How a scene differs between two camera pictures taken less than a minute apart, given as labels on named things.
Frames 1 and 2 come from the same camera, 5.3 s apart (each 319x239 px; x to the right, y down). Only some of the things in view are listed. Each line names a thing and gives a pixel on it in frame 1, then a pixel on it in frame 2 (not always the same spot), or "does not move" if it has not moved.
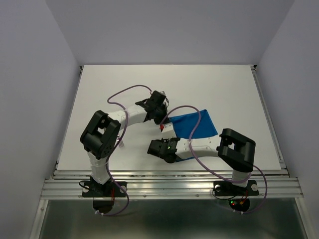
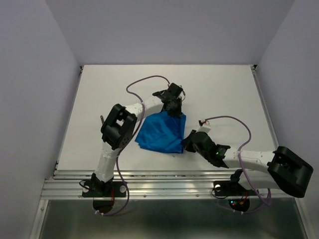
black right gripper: [166, 141] to [187, 141]
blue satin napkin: [184, 124] to [160, 133]
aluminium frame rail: [66, 184] does not move
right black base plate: [227, 188] does not move
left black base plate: [109, 189] does not move
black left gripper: [164, 107] to [176, 113]
